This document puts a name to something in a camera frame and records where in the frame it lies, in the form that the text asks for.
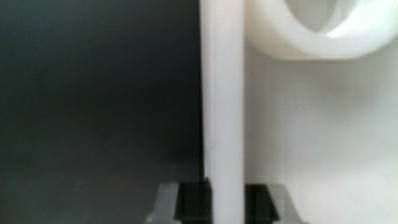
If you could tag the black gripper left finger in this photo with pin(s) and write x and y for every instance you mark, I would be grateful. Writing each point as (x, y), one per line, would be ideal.
(181, 204)

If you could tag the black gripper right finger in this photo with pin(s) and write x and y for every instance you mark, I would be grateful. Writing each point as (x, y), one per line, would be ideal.
(268, 205)

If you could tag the white square tabletop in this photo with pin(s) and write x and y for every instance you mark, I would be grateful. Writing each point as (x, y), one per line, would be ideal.
(300, 108)

